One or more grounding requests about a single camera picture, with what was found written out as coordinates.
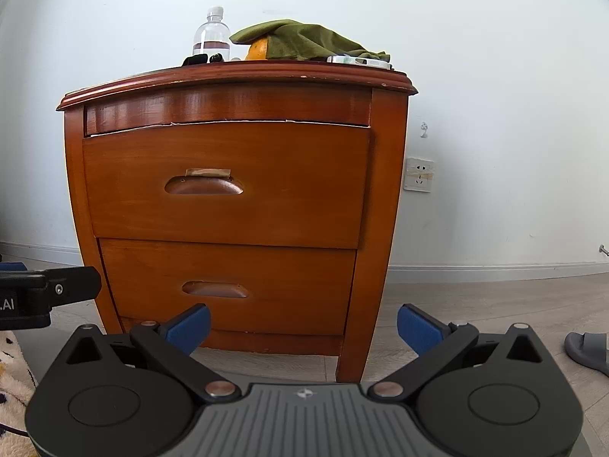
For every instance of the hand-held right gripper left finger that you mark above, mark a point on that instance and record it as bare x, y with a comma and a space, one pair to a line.
192, 328

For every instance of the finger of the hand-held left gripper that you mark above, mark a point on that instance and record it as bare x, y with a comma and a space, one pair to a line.
71, 284
12, 266

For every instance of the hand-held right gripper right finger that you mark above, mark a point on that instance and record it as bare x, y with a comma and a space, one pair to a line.
415, 328

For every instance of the wooden drawer with tape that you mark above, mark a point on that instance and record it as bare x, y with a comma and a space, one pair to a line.
266, 209

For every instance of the cream spotted fluffy rug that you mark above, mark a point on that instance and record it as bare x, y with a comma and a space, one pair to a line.
14, 381

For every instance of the wooden nightstand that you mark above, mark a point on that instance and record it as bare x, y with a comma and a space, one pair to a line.
380, 228

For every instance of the tan tape strip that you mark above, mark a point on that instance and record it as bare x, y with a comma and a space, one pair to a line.
209, 173

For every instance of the grey slipper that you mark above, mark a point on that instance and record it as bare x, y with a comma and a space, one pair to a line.
590, 350

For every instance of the metal door stopper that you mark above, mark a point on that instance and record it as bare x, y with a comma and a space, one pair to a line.
603, 250

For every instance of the silver flat object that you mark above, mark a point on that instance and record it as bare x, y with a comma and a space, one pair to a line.
357, 61

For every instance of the clear plastic water bottle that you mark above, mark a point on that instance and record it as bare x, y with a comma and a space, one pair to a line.
211, 38

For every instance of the orange fruit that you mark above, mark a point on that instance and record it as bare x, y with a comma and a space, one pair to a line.
257, 51

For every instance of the olive green cloth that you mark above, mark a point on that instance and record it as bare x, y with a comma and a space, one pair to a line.
295, 40

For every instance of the white wall socket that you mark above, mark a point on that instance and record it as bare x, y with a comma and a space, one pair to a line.
418, 175

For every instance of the small wall hook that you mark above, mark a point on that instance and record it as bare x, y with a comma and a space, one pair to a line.
424, 131

